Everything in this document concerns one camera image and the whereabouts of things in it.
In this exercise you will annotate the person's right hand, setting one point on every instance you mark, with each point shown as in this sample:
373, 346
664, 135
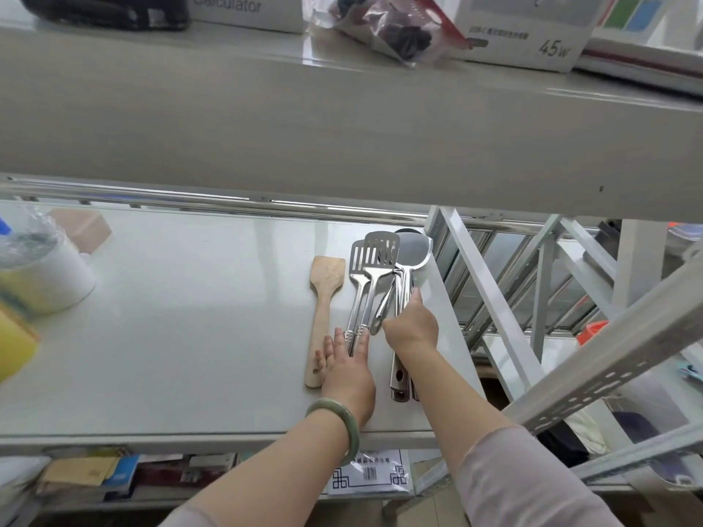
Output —
412, 329

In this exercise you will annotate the person's left hand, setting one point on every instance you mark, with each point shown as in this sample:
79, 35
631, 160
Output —
349, 386

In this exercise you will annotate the person's left middle finger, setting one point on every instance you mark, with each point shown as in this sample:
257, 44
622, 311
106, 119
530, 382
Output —
340, 350

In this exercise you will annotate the person's left little finger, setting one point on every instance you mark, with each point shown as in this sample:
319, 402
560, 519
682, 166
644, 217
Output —
320, 366

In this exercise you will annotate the person's right fingers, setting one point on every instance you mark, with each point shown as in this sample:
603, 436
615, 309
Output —
416, 302

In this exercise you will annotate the large steel slotted spatula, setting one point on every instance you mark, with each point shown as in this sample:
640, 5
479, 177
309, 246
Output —
374, 279

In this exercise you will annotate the steel solid turner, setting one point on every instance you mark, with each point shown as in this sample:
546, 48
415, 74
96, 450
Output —
414, 252

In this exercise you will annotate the small steel slotted spatula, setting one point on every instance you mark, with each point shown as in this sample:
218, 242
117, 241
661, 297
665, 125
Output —
357, 279

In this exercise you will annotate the person's right forearm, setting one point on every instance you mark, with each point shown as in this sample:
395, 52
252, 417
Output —
472, 433

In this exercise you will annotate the person's left forearm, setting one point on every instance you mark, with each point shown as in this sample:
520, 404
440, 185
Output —
285, 477

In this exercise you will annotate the wooden spatula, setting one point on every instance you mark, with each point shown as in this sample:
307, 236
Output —
324, 301

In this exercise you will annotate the green jade bangle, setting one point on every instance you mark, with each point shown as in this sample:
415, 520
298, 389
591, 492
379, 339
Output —
351, 428

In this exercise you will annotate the white printed paper sheet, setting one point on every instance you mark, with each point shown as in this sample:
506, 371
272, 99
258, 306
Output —
368, 471

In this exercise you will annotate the orange plastic lid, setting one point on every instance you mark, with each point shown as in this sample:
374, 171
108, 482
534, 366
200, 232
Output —
590, 332

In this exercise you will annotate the blue booklet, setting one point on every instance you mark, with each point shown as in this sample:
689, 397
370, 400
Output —
122, 474

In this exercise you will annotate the yellow envelope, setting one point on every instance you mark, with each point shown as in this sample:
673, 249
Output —
79, 470

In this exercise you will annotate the brown cardboard box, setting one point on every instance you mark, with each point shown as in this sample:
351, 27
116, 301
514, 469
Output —
82, 227

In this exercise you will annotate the clear plastic container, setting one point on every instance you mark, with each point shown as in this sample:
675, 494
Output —
684, 235

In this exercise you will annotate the clear bag of black parts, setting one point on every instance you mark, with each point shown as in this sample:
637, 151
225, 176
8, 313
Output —
384, 27

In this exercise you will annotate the white charger box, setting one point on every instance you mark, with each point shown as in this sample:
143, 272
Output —
527, 32

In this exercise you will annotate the plastic-wrapped white roll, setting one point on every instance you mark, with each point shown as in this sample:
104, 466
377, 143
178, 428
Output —
38, 268

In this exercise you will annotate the yellow packet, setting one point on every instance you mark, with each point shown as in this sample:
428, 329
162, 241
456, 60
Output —
14, 340

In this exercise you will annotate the white calculator box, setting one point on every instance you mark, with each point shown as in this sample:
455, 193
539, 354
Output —
247, 10

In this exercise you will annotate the white box with coloured squares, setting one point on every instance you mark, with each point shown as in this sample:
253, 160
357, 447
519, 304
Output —
648, 38

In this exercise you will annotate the black case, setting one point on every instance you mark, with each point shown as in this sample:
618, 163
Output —
104, 10

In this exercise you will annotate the chrome shelf rail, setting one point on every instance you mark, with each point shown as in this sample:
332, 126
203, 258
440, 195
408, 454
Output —
219, 200

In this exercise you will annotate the white metal rack frame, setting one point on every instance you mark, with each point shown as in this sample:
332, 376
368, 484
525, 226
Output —
604, 367

